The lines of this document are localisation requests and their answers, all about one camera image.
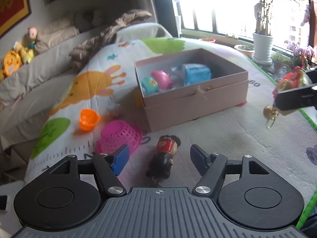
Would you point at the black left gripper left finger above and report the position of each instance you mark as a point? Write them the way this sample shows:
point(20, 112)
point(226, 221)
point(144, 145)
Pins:
point(108, 168)

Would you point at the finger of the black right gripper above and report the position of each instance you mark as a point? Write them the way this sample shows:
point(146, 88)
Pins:
point(312, 74)
point(297, 98)

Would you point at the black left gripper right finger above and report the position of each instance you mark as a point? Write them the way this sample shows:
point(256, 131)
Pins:
point(212, 168)

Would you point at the pink plastic basket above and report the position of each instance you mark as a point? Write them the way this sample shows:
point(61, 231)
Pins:
point(117, 133)

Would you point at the red black figurine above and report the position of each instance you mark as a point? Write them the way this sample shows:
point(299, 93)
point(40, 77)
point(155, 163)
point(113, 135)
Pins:
point(162, 161)

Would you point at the orange plastic toy cup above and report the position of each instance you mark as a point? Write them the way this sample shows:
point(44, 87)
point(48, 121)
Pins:
point(88, 119)

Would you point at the yellow building brick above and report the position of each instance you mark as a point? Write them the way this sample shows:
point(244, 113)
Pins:
point(138, 99)

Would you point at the teal toy cup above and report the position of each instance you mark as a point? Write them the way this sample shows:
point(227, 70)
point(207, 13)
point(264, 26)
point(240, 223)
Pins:
point(150, 85)

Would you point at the pink pig toy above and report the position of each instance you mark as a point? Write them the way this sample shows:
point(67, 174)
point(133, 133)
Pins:
point(163, 79)

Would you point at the purple flower pot plant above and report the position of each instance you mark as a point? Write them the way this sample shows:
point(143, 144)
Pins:
point(304, 57)

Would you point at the cartoon animal play mat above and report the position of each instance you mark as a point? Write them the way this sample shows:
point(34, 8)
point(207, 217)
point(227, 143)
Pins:
point(288, 148)

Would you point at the white star toy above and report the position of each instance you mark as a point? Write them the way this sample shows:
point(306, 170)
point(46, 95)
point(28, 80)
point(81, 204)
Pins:
point(114, 110)

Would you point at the white potted plant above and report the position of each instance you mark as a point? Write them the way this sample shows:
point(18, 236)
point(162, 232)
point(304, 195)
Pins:
point(263, 40)

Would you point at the pink cardboard box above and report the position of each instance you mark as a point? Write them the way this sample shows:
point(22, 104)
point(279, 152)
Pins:
point(227, 88)

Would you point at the red plastic basin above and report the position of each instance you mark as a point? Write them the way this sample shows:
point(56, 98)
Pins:
point(211, 40)

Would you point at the grey covered sofa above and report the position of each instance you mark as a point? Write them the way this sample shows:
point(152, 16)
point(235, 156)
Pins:
point(29, 93)

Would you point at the brown puffer jacket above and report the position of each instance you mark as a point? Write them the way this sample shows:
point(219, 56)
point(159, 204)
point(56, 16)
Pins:
point(83, 52)

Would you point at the yellow duck plush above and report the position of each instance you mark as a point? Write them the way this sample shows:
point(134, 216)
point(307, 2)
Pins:
point(25, 53)

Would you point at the yellow tiger plush toy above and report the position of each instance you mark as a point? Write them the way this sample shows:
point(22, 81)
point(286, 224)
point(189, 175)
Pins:
point(11, 63)

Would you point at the beige pillow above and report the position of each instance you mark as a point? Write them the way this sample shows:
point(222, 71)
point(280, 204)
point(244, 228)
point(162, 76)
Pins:
point(55, 33)

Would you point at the grey plush toy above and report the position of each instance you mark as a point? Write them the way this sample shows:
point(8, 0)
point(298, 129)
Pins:
point(89, 19)

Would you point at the pink head doll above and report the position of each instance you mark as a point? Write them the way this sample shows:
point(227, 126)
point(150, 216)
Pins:
point(32, 35)

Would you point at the dark curtain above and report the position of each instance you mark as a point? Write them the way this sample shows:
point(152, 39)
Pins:
point(166, 16)

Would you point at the middle red framed picture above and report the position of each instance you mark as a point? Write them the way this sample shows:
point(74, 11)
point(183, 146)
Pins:
point(13, 12)

